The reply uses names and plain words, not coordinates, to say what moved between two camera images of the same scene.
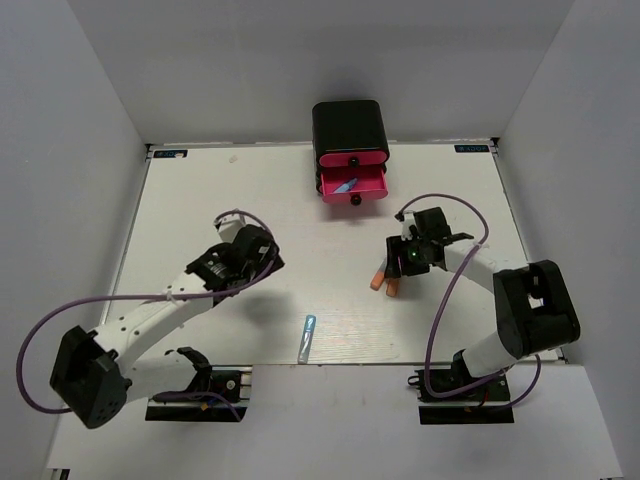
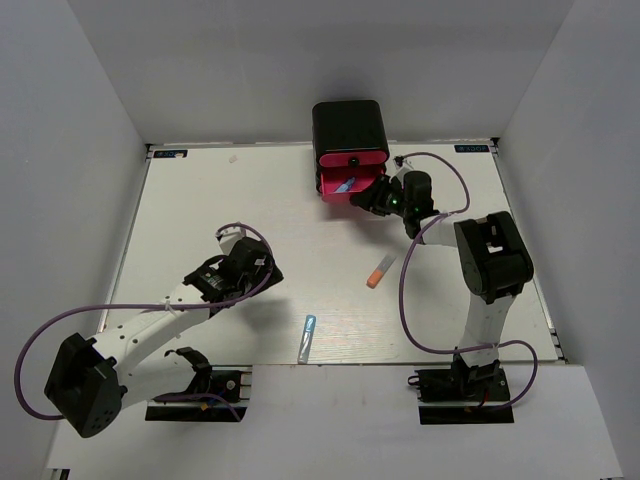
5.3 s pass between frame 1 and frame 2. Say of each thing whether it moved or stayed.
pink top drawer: stayed
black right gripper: moved
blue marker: stayed
